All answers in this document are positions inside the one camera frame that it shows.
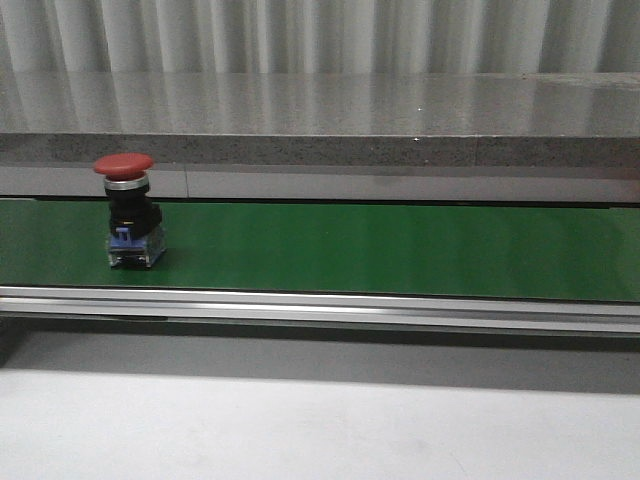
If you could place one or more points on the white rear conveyor panel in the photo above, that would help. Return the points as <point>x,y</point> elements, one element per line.
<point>369,183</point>

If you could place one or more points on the grey granite counter slab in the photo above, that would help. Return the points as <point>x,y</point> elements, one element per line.
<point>423,120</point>

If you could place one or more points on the red mushroom push button switch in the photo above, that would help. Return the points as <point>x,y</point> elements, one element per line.
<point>136,234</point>

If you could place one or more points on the aluminium conveyor side rail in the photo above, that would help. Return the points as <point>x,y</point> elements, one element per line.
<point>322,310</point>

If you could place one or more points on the green conveyor belt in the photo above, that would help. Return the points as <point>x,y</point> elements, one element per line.
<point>589,254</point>

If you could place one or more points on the white pleated curtain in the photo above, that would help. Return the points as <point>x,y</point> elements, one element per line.
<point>347,37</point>

